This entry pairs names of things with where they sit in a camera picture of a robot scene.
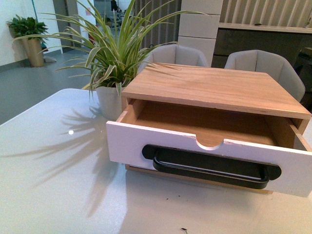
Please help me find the tall tan planter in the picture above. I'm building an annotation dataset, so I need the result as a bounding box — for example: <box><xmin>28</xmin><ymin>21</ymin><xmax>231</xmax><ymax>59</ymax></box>
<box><xmin>21</xmin><ymin>38</ymin><xmax>44</xmax><ymax>67</ymax></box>

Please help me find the right grey chair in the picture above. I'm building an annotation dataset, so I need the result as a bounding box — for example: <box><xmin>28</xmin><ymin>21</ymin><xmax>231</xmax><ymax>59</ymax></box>
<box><xmin>224</xmin><ymin>50</ymin><xmax>305</xmax><ymax>101</ymax></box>

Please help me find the white pillar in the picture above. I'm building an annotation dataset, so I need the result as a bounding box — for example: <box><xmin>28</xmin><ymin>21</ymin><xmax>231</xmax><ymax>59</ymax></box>
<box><xmin>178</xmin><ymin>0</ymin><xmax>223</xmax><ymax>67</ymax></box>

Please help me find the background green plant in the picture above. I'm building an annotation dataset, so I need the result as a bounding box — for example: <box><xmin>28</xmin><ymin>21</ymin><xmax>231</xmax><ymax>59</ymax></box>
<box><xmin>7</xmin><ymin>15</ymin><xmax>48</xmax><ymax>39</ymax></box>

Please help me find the white drawer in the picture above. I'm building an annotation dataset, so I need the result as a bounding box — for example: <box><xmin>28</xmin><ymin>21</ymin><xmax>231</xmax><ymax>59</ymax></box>
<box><xmin>106</xmin><ymin>100</ymin><xmax>312</xmax><ymax>197</ymax></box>

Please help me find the white plant pot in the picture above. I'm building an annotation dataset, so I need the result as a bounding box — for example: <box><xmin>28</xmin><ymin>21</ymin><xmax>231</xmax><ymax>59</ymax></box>
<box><xmin>96</xmin><ymin>87</ymin><xmax>122</xmax><ymax>121</ymax></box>

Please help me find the wooden drawer cabinet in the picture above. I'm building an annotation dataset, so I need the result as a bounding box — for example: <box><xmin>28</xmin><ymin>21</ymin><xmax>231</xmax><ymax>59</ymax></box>
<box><xmin>121</xmin><ymin>62</ymin><xmax>312</xmax><ymax>195</ymax></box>

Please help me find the grey chair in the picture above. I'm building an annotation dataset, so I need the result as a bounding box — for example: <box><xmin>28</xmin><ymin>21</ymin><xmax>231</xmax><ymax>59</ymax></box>
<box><xmin>224</xmin><ymin>50</ymin><xmax>305</xmax><ymax>101</ymax></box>
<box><xmin>138</xmin><ymin>44</ymin><xmax>208</xmax><ymax>73</ymax></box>

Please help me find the green spider plant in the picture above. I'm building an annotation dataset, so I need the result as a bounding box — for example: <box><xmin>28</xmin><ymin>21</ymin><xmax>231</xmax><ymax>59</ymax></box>
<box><xmin>12</xmin><ymin>0</ymin><xmax>210</xmax><ymax>101</ymax></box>

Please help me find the dark counter with shelf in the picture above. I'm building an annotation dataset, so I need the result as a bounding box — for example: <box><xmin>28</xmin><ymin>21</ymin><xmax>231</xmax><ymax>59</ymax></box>
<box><xmin>212</xmin><ymin>28</ymin><xmax>312</xmax><ymax>68</ymax></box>

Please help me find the left grey chair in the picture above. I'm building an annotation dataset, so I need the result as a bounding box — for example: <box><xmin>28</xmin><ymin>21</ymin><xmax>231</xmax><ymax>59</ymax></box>
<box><xmin>138</xmin><ymin>44</ymin><xmax>208</xmax><ymax>73</ymax></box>

